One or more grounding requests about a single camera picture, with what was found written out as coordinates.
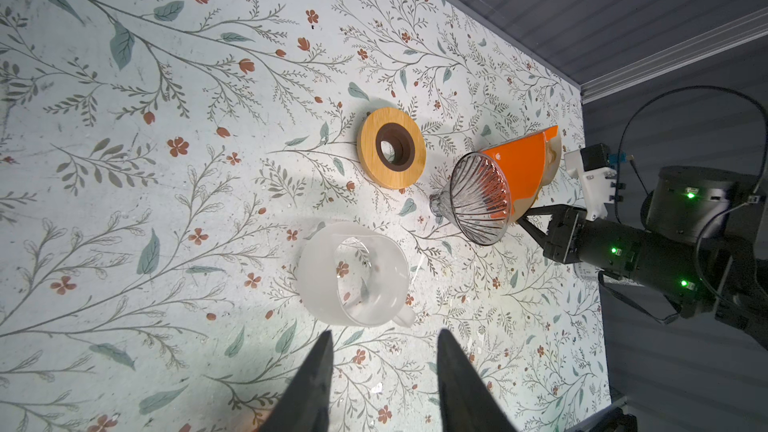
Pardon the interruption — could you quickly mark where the grey glass dripper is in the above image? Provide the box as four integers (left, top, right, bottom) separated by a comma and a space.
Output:
429, 152, 512, 246

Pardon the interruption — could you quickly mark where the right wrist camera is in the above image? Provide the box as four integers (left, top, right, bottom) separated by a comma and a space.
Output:
564, 143, 625, 221

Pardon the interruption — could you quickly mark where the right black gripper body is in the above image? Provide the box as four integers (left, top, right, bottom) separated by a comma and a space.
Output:
542, 204, 716, 318

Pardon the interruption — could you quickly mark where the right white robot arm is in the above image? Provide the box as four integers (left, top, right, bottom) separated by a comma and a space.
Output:
518, 166, 767, 346

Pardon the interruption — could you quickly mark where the orange coffee filter box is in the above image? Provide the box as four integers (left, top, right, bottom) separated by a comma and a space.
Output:
482, 126, 563, 222

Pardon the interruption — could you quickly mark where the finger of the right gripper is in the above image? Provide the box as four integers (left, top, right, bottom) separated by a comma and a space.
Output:
517, 205, 570, 249

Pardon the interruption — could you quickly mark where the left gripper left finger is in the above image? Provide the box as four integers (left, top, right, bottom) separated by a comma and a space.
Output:
259, 331, 333, 432

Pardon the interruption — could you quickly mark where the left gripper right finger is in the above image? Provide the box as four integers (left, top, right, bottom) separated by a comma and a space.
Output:
437, 329, 516, 432

